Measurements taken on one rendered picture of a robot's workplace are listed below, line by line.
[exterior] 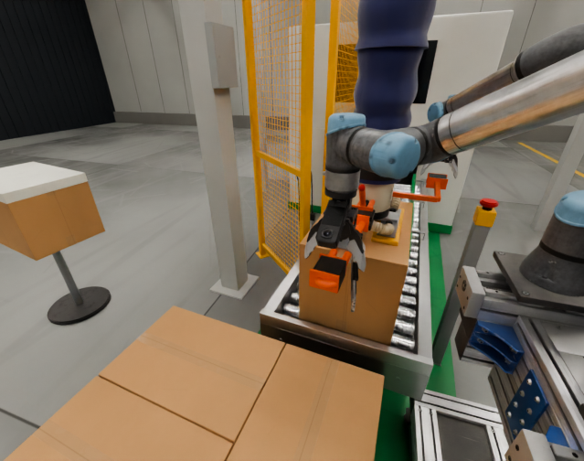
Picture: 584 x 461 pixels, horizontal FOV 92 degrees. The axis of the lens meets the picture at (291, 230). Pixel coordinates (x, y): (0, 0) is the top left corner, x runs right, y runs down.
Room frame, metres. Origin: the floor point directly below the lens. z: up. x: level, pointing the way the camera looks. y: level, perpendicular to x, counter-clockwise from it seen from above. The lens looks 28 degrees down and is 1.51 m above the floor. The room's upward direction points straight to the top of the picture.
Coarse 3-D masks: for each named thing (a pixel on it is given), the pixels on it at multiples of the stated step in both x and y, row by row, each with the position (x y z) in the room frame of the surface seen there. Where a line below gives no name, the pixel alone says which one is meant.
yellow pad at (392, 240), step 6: (390, 210) 1.15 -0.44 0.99; (396, 210) 1.20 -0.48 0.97; (402, 210) 1.21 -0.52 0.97; (402, 216) 1.15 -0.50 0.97; (384, 222) 1.08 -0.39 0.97; (390, 222) 1.03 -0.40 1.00; (396, 228) 1.03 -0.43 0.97; (378, 234) 0.98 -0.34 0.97; (396, 234) 0.98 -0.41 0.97; (372, 240) 0.96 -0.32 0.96; (378, 240) 0.95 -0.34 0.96; (384, 240) 0.94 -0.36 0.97; (390, 240) 0.94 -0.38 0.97; (396, 240) 0.94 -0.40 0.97
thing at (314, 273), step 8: (320, 256) 0.63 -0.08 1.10; (328, 256) 0.62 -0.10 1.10; (320, 264) 0.59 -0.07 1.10; (328, 264) 0.59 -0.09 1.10; (336, 264) 0.58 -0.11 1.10; (344, 264) 0.58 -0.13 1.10; (312, 272) 0.56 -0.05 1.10; (320, 272) 0.55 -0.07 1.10; (328, 272) 0.55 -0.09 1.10; (336, 272) 0.55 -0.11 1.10; (344, 272) 0.58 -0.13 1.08; (312, 280) 0.56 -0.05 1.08; (336, 280) 0.54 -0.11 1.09; (320, 288) 0.55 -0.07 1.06; (336, 288) 0.54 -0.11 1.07
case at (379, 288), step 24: (408, 216) 1.19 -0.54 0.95; (408, 240) 0.97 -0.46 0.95; (312, 264) 0.93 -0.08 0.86; (384, 264) 0.83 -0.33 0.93; (408, 264) 0.81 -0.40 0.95; (312, 288) 0.93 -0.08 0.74; (360, 288) 0.86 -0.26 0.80; (384, 288) 0.82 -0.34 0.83; (312, 312) 0.93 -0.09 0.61; (336, 312) 0.89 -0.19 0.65; (360, 312) 0.85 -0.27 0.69; (384, 312) 0.82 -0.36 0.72; (360, 336) 0.84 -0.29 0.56; (384, 336) 0.81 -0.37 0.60
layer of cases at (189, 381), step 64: (192, 320) 0.95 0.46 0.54; (128, 384) 0.64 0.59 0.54; (192, 384) 0.64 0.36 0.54; (256, 384) 0.64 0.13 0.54; (320, 384) 0.64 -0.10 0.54; (64, 448) 0.44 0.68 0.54; (128, 448) 0.44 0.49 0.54; (192, 448) 0.44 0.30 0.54; (256, 448) 0.44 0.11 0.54; (320, 448) 0.44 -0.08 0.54
